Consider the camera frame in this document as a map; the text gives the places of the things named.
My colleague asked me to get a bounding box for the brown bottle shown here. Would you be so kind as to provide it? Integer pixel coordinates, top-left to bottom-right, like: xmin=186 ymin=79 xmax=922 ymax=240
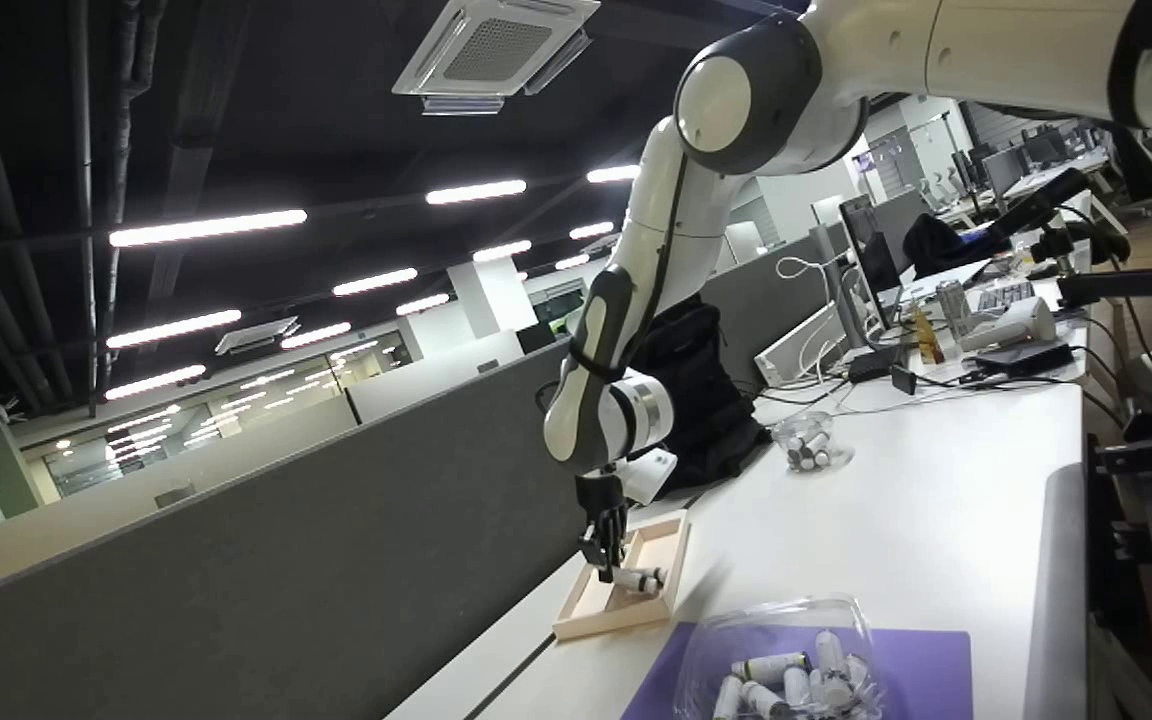
xmin=907 ymin=307 xmax=945 ymax=369

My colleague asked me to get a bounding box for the light wooden tray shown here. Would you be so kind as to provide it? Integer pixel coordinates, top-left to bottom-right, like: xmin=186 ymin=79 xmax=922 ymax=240
xmin=546 ymin=512 xmax=695 ymax=650

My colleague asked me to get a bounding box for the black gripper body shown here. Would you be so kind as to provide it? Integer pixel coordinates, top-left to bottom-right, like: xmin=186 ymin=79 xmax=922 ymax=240
xmin=572 ymin=467 xmax=635 ymax=539

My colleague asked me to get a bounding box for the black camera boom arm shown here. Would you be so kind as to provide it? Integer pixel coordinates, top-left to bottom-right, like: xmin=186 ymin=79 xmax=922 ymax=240
xmin=1050 ymin=256 xmax=1152 ymax=311

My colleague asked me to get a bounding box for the white desk device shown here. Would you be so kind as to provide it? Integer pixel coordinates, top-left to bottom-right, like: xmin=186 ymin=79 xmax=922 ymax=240
xmin=938 ymin=279 xmax=1065 ymax=359

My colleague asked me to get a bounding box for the white keyboard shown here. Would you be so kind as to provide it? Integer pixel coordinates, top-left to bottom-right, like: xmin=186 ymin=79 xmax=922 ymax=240
xmin=753 ymin=297 xmax=862 ymax=393

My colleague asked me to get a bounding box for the grey office partition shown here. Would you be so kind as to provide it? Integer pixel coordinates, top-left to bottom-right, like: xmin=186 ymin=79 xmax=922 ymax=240
xmin=0 ymin=342 xmax=607 ymax=720

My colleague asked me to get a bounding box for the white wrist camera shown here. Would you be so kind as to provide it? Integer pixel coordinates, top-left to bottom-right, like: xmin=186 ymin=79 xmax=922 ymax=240
xmin=614 ymin=445 xmax=685 ymax=507

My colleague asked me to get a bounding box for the ceiling air conditioner cassette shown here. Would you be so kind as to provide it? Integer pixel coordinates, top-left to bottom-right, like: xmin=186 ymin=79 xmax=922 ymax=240
xmin=388 ymin=0 xmax=605 ymax=123

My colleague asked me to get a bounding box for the black bag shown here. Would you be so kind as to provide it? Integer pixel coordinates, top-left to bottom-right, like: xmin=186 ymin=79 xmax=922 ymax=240
xmin=619 ymin=291 xmax=776 ymax=491

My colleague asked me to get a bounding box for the clear plastic bowl container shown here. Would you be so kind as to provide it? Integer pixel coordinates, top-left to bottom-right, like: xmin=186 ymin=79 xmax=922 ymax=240
xmin=666 ymin=598 xmax=895 ymax=720

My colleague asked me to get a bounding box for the purple rectangular mat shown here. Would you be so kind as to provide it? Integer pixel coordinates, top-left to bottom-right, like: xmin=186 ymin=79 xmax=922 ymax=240
xmin=614 ymin=620 xmax=976 ymax=720

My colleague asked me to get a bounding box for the long ceiling light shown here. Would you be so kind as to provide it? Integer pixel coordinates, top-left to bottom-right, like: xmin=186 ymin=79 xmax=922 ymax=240
xmin=419 ymin=174 xmax=530 ymax=211
xmin=326 ymin=263 xmax=425 ymax=305
xmin=100 ymin=359 xmax=211 ymax=407
xmin=100 ymin=305 xmax=249 ymax=357
xmin=104 ymin=206 xmax=317 ymax=256
xmin=275 ymin=317 xmax=360 ymax=357

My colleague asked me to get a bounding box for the black computer monitor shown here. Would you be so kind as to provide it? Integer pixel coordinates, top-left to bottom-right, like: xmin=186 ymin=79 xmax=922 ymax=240
xmin=837 ymin=189 xmax=907 ymax=305

